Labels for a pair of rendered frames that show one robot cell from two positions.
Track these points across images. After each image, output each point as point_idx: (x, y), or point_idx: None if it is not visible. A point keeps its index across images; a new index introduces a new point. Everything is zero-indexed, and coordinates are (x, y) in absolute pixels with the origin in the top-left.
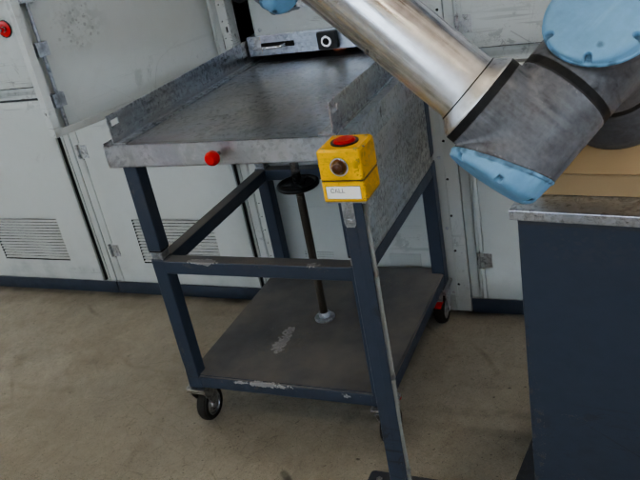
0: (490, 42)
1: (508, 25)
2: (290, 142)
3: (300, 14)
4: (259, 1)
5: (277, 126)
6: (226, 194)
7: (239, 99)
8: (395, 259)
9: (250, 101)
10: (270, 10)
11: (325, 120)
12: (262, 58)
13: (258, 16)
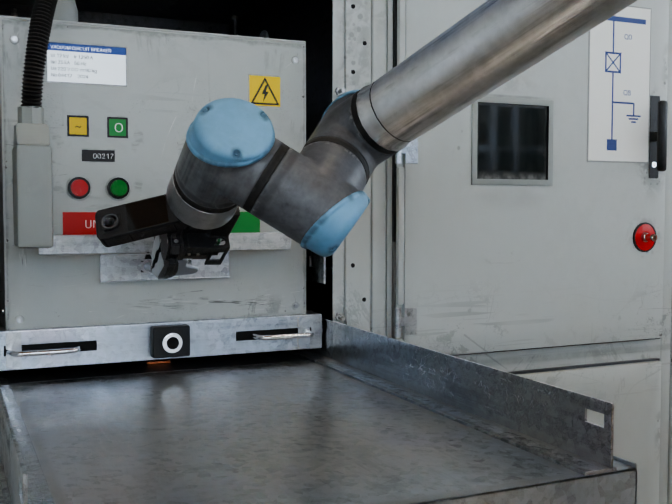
0: (437, 350)
1: (461, 326)
2: (531, 495)
3: (115, 295)
4: (314, 224)
5: (429, 470)
6: None
7: (160, 437)
8: None
9: (203, 438)
10: (332, 243)
11: (503, 452)
12: (3, 377)
13: (23, 293)
